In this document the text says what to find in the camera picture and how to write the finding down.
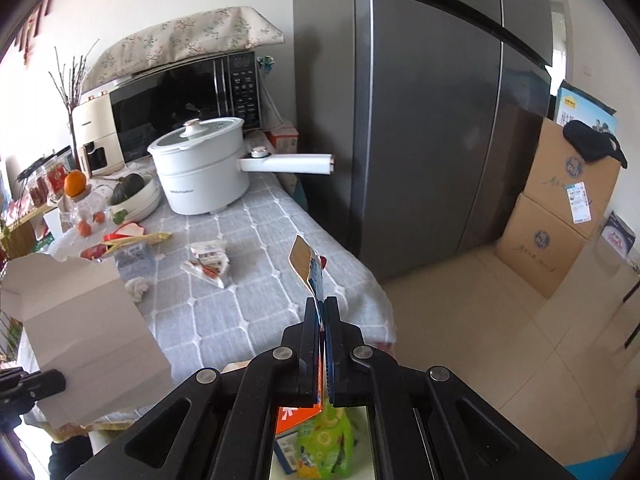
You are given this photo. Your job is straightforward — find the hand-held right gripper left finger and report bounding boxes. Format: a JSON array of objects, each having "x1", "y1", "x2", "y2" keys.
[{"x1": 65, "y1": 297, "x2": 326, "y2": 480}]

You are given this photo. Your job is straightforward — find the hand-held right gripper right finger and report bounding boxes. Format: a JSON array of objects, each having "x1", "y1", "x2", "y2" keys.
[{"x1": 324, "y1": 296, "x2": 576, "y2": 480}]

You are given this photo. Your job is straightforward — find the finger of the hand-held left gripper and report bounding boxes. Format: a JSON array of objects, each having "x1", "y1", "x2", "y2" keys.
[{"x1": 0, "y1": 367, "x2": 67, "y2": 413}]

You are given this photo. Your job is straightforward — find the blue printed cardboard piece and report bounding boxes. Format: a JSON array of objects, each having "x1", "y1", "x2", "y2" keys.
[{"x1": 289, "y1": 235, "x2": 331, "y2": 306}]

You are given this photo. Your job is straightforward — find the white red wrapper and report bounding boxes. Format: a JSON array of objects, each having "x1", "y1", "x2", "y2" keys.
[{"x1": 180, "y1": 239, "x2": 232, "y2": 289}]

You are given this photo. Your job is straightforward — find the white tissue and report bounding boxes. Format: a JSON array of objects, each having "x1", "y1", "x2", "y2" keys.
[{"x1": 124, "y1": 276, "x2": 151, "y2": 303}]

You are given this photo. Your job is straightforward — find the grey quilted tablecloth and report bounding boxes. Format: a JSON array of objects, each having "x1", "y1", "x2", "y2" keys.
[{"x1": 50, "y1": 155, "x2": 396, "y2": 431}]

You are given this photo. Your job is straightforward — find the orange printed carton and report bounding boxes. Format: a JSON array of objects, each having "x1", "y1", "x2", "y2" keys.
[{"x1": 274, "y1": 405, "x2": 323, "y2": 475}]

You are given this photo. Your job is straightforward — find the green snack packet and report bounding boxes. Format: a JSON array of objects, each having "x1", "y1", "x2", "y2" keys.
[{"x1": 295, "y1": 402, "x2": 370, "y2": 480}]

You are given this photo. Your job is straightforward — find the red plastic lid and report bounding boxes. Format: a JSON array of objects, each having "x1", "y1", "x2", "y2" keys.
[{"x1": 102, "y1": 222, "x2": 146, "y2": 245}]

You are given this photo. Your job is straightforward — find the beige snack packet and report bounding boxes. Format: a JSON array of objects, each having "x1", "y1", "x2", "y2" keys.
[{"x1": 106, "y1": 231, "x2": 173, "y2": 257}]

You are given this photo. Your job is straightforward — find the white electric cooking pot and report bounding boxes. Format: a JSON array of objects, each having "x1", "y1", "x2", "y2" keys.
[{"x1": 147, "y1": 117, "x2": 336, "y2": 216}]

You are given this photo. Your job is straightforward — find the orange white carton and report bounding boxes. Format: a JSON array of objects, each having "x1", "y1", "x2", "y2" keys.
[{"x1": 265, "y1": 125, "x2": 300, "y2": 154}]

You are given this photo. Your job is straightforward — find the clear glass jar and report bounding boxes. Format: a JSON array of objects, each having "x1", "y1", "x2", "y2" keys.
[{"x1": 60, "y1": 187, "x2": 111, "y2": 238}]

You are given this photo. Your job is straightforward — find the large orange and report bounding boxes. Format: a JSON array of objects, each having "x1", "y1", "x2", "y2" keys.
[{"x1": 64, "y1": 170, "x2": 88, "y2": 197}]

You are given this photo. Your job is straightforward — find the red snack package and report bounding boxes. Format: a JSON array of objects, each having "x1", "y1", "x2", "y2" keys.
[{"x1": 46, "y1": 165, "x2": 68, "y2": 197}]

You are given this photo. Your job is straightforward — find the white bowl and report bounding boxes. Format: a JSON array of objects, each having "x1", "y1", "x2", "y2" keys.
[{"x1": 107, "y1": 172, "x2": 162, "y2": 223}]

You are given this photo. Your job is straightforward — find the grey refrigerator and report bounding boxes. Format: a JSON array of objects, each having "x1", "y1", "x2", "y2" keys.
[{"x1": 292, "y1": 0, "x2": 556, "y2": 281}]

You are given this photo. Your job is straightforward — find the dark green squash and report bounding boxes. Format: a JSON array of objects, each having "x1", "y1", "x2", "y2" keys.
[{"x1": 110, "y1": 174, "x2": 146, "y2": 206}]

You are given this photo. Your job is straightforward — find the brown cardboard box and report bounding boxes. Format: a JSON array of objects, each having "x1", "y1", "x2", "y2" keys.
[
  {"x1": 494, "y1": 192, "x2": 588, "y2": 301},
  {"x1": 522, "y1": 117, "x2": 621, "y2": 238}
]

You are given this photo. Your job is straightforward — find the black microwave oven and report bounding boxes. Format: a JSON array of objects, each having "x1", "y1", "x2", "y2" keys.
[{"x1": 80, "y1": 51, "x2": 264, "y2": 163}]

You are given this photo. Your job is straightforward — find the cream kitchen appliance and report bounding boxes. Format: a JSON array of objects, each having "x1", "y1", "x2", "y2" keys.
[{"x1": 70, "y1": 92, "x2": 126, "y2": 178}]

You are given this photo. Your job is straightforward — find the dried branches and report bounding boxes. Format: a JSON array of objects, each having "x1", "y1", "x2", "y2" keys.
[{"x1": 48, "y1": 40, "x2": 101, "y2": 126}]

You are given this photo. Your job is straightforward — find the white blue box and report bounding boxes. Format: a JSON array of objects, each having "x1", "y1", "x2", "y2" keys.
[{"x1": 600, "y1": 210, "x2": 638, "y2": 261}]

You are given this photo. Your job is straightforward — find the blue plastic stool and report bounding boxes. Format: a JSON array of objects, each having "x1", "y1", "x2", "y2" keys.
[{"x1": 565, "y1": 452, "x2": 632, "y2": 480}]

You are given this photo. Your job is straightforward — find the floral cloth cover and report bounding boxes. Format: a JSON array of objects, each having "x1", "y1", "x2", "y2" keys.
[{"x1": 81, "y1": 6, "x2": 285, "y2": 93}]

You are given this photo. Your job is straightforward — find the blue printed box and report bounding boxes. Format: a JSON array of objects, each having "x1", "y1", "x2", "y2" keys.
[{"x1": 554, "y1": 80, "x2": 618, "y2": 133}]

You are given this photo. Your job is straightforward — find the red wall hanging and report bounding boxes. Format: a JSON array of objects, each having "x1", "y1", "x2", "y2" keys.
[{"x1": 15, "y1": 0, "x2": 53, "y2": 56}]

